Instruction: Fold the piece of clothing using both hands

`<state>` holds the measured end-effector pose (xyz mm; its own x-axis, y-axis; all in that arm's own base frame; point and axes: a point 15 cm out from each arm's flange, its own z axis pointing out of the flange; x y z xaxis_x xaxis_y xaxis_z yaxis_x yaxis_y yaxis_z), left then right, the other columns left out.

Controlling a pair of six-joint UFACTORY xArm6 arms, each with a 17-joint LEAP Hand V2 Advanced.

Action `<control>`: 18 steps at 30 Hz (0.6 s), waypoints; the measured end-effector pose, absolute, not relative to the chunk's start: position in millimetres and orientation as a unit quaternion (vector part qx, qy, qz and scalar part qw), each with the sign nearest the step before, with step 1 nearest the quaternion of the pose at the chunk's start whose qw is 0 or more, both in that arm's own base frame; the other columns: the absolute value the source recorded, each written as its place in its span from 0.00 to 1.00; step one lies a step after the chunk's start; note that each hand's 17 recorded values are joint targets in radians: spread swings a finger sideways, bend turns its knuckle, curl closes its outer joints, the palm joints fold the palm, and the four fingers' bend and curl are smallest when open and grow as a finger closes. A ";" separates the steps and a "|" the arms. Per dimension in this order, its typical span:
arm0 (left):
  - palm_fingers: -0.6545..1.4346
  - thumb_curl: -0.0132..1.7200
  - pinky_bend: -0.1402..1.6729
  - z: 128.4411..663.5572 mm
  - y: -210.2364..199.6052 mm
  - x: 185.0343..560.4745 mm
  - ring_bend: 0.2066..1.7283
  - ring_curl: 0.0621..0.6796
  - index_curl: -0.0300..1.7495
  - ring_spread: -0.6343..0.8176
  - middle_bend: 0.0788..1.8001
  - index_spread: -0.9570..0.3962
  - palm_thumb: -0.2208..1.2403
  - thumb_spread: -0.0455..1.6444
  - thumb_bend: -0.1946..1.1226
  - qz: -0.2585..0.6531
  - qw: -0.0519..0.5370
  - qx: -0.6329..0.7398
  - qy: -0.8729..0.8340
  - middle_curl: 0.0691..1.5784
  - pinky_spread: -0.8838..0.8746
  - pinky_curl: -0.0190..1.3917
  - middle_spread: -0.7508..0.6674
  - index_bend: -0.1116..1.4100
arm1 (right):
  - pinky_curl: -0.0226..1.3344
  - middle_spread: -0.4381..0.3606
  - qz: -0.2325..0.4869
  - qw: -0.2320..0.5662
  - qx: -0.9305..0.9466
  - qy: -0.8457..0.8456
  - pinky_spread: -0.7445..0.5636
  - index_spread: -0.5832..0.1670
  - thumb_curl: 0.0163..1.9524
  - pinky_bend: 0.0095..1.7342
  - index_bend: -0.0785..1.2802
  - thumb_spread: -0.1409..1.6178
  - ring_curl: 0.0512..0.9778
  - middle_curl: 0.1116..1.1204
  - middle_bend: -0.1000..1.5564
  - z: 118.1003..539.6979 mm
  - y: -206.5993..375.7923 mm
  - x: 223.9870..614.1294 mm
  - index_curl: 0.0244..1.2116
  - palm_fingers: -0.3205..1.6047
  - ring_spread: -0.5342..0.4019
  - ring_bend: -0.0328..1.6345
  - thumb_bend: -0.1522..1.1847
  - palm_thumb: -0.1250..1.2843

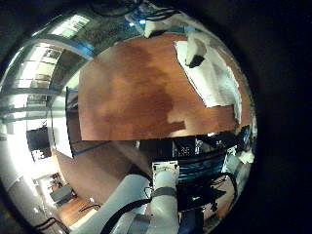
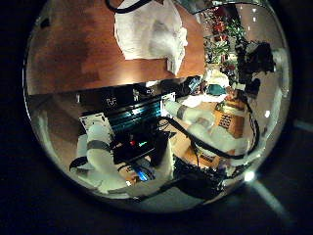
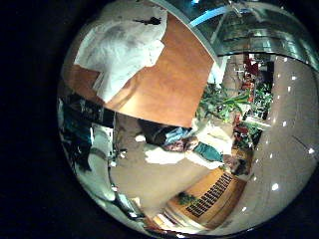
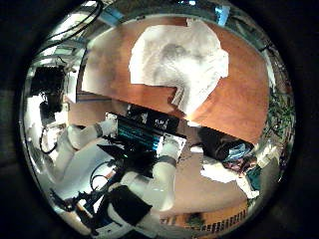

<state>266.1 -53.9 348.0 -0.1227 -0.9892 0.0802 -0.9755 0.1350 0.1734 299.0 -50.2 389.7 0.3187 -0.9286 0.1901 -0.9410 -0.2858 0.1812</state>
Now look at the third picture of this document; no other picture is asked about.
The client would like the red white striped cloth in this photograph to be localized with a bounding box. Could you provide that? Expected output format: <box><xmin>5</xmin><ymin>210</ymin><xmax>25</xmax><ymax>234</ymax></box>
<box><xmin>74</xmin><ymin>2</ymin><xmax>169</xmax><ymax>104</ymax></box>

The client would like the large green leafy plant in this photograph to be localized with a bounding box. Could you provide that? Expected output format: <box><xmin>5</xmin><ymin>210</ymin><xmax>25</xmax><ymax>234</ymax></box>
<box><xmin>196</xmin><ymin>82</ymin><xmax>251</xmax><ymax>123</ymax></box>

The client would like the red flower arrangement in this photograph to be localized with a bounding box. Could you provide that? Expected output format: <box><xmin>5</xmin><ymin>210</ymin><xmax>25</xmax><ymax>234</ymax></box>
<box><xmin>242</xmin><ymin>55</ymin><xmax>261</xmax><ymax>92</ymax></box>

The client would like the person in blue shirt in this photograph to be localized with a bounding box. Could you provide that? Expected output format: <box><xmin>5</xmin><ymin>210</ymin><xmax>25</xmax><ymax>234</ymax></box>
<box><xmin>137</xmin><ymin>119</ymin><xmax>194</xmax><ymax>147</ymax></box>

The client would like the green plant on shelf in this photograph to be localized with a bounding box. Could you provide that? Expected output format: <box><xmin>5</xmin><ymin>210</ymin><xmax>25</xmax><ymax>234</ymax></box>
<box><xmin>251</xmin><ymin>83</ymin><xmax>275</xmax><ymax>121</ymax></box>

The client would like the person in teal shirt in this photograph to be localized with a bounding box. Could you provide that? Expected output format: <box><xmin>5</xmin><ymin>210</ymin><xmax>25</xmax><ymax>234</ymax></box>
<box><xmin>185</xmin><ymin>138</ymin><xmax>227</xmax><ymax>167</ymax></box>

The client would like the small green potted plant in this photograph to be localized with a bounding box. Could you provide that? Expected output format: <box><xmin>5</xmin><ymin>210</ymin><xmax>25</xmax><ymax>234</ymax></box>
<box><xmin>176</xmin><ymin>191</ymin><xmax>197</xmax><ymax>207</ymax></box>

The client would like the orange patterned box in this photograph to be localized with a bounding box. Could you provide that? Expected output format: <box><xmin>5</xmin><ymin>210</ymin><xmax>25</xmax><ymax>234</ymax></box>
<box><xmin>164</xmin><ymin>166</ymin><xmax>249</xmax><ymax>231</ymax></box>

